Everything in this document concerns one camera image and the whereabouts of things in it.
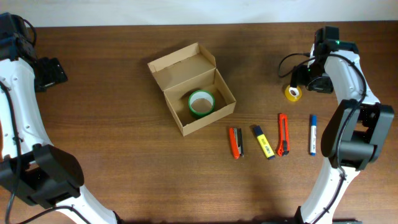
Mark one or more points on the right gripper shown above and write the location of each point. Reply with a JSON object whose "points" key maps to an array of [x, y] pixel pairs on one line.
{"points": [[325, 86]]}

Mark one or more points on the small yellow tape roll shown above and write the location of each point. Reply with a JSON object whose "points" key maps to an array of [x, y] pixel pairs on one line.
{"points": [[293, 94]]}

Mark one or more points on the blue white marker pen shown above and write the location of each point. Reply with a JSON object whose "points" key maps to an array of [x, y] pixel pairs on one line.
{"points": [[313, 135]]}

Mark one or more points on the green tape roll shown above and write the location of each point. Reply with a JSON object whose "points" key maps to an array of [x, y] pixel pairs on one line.
{"points": [[201, 103]]}

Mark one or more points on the brown cardboard box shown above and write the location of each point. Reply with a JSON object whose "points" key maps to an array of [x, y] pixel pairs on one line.
{"points": [[184, 71]]}

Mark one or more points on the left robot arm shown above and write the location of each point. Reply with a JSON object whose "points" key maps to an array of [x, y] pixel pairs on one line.
{"points": [[32, 168]]}

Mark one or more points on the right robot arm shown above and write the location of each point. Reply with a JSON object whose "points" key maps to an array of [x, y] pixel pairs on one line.
{"points": [[356, 133]]}

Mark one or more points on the yellow highlighter marker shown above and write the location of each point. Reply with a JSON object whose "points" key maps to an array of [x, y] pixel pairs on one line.
{"points": [[266, 147]]}

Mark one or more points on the orange utility knife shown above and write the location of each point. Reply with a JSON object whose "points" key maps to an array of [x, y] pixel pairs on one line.
{"points": [[284, 143]]}

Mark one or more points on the orange stapler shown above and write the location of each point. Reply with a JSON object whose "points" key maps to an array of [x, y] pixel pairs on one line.
{"points": [[236, 142]]}

